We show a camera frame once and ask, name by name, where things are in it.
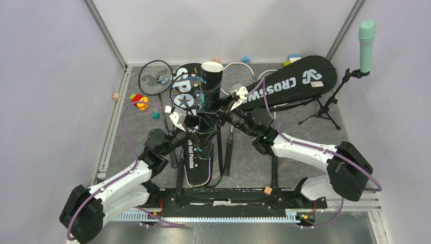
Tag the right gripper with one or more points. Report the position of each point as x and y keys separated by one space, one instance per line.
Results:
x=225 y=112

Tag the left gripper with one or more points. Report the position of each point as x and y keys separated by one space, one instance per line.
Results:
x=192 y=121

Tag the black shuttlecock tube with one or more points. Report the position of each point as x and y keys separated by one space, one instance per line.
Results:
x=211 y=77

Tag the black crossway racket bag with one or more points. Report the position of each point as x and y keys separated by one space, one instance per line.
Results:
x=305 y=79

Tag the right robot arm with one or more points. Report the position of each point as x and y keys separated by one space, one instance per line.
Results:
x=346 y=171

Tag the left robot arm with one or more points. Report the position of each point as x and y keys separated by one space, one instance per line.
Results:
x=88 y=209

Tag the teal cube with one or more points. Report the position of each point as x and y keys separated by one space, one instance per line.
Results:
x=155 y=115

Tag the black sport racket bag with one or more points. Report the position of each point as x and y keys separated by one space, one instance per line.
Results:
x=198 y=171

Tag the black white shaft racket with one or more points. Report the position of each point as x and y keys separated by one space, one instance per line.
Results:
x=274 y=159

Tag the red yellow toy blocks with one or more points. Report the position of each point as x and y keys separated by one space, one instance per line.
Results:
x=139 y=98

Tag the small wooden cube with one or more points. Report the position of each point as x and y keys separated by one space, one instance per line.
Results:
x=267 y=190

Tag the green blue blocks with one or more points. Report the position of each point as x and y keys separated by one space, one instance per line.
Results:
x=291 y=58

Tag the black microphone tripod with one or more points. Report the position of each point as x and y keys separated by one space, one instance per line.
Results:
x=323 y=111

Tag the green microphone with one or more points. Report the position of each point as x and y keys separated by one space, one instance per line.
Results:
x=366 y=36

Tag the white frame racket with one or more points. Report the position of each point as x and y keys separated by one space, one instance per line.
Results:
x=236 y=73

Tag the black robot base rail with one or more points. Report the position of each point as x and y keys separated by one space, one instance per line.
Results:
x=230 y=202

